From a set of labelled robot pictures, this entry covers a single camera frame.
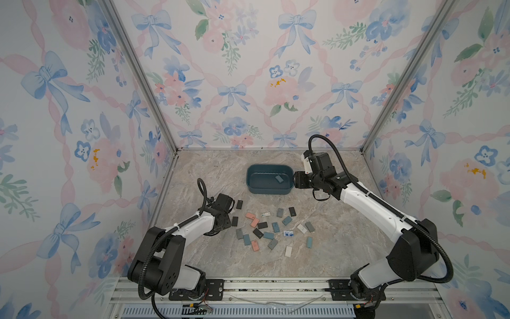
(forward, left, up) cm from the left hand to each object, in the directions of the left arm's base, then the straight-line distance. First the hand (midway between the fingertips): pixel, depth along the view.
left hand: (223, 222), depth 91 cm
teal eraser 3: (-8, -11, 0) cm, 14 cm away
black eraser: (+9, -7, +1) cm, 11 cm away
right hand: (+12, -33, +19) cm, 40 cm away
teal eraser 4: (-6, -21, 0) cm, 22 cm away
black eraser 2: (0, -5, 0) cm, 5 cm away
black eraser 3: (+6, -32, 0) cm, 33 cm away
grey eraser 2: (-5, -8, 0) cm, 9 cm away
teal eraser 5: (-8, -38, +1) cm, 39 cm away
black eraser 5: (-5, -16, 0) cm, 17 cm away
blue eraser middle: (-2, -24, 0) cm, 24 cm away
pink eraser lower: (0, -14, +1) cm, 14 cm away
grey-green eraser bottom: (-10, -22, 0) cm, 24 cm away
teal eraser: (+25, -27, +1) cm, 36 cm away
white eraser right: (-3, -36, +1) cm, 36 cm away
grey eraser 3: (-2, -39, 0) cm, 39 cm away
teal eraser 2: (+2, -29, 0) cm, 29 cm away
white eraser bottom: (-12, -29, 0) cm, 31 cm away
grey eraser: (+5, -26, 0) cm, 27 cm away
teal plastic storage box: (+25, -17, 0) cm, 31 cm away
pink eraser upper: (+3, -12, +1) cm, 12 cm away
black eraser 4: (-1, -18, 0) cm, 18 cm away
